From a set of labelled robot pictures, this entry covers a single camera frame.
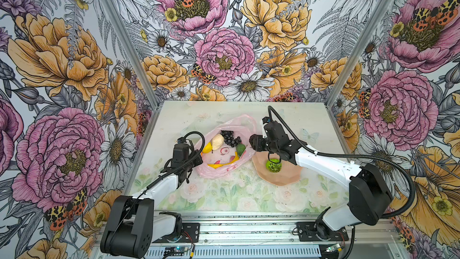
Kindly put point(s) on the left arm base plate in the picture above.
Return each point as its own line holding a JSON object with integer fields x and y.
{"x": 191, "y": 229}

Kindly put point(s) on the pink scalloped bowl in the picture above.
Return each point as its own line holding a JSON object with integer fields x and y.
{"x": 289, "y": 173}

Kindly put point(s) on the green bumpy fruit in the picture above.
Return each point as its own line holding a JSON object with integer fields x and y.
{"x": 273, "y": 165}

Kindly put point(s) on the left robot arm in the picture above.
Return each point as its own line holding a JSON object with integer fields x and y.
{"x": 133, "y": 223}

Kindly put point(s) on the aluminium frame post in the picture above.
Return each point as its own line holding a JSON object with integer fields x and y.
{"x": 373, "y": 21}
{"x": 116, "y": 20}

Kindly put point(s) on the white garlic bulb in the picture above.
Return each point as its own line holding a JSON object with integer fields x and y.
{"x": 217, "y": 142}

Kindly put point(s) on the right aluminium frame post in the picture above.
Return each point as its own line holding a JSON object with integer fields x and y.
{"x": 373, "y": 21}

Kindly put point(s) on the left aluminium frame post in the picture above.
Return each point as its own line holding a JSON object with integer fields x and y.
{"x": 116, "y": 20}

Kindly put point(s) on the pink plastic bag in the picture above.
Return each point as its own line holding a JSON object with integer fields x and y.
{"x": 243, "y": 126}

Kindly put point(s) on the yellow lemon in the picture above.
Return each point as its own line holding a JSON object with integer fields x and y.
{"x": 208, "y": 148}

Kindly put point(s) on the aluminium front rail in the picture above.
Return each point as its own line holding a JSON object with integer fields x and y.
{"x": 240, "y": 235}

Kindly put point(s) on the yellow banana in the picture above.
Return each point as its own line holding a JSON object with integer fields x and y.
{"x": 219, "y": 163}

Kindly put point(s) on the green avocado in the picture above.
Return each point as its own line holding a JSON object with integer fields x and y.
{"x": 240, "y": 149}

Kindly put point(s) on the right green circuit board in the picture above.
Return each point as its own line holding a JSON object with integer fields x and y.
{"x": 333, "y": 248}

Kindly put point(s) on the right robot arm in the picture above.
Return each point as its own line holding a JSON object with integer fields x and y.
{"x": 369, "y": 195}

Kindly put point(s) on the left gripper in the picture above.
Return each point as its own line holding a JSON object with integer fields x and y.
{"x": 198, "y": 161}

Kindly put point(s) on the green circuit board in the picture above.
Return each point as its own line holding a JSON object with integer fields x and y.
{"x": 175, "y": 251}
{"x": 333, "y": 248}

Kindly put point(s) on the black grape bunch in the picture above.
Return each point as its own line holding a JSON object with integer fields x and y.
{"x": 230, "y": 139}

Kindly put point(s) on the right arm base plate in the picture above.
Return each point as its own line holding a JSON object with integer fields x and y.
{"x": 309, "y": 231}

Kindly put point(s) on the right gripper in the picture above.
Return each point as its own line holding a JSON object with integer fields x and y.
{"x": 257, "y": 140}

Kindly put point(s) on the left green circuit board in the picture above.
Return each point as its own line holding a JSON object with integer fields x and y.
{"x": 175, "y": 251}

